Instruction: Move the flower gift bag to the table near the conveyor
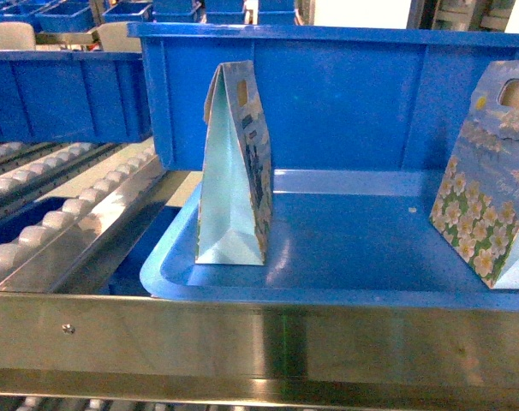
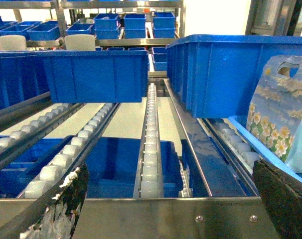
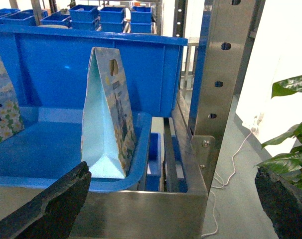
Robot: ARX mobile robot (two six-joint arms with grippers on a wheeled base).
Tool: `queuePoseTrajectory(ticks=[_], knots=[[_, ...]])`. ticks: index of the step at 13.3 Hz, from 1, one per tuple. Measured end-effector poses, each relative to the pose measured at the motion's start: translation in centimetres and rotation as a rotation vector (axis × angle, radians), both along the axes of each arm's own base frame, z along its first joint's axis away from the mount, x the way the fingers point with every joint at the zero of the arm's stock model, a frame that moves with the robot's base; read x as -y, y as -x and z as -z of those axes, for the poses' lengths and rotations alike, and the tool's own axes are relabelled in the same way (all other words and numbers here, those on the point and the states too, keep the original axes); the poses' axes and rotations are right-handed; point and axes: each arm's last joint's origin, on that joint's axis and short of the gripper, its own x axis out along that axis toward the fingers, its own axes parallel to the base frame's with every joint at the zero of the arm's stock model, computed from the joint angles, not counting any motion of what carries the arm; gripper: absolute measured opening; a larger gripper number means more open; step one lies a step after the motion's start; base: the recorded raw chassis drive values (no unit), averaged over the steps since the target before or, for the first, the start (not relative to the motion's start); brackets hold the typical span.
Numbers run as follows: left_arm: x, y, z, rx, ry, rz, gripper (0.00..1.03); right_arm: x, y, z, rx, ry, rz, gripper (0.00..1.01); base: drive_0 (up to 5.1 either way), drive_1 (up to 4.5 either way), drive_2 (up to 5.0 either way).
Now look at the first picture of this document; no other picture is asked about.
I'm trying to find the white roller track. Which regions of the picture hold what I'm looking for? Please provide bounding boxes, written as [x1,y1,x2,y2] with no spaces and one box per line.
[0,146,160,291]

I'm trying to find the large blue crate behind tray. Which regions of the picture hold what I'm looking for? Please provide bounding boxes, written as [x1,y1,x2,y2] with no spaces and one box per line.
[128,22,519,170]

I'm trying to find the standing flower gift bag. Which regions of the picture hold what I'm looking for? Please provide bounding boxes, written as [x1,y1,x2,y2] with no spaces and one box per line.
[195,61,273,265]

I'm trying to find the blue plastic tray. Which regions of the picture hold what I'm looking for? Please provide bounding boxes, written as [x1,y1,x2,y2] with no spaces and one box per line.
[140,170,519,312]

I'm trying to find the steel rack front rail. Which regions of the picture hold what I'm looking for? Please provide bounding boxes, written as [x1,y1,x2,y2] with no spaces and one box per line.
[0,292,519,410]

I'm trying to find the flower gift bag with daisies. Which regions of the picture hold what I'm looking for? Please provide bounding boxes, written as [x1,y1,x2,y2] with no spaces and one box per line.
[430,60,519,289]

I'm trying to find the blue crate at left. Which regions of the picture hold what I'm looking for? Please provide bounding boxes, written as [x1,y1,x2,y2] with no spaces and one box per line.
[0,51,152,143]

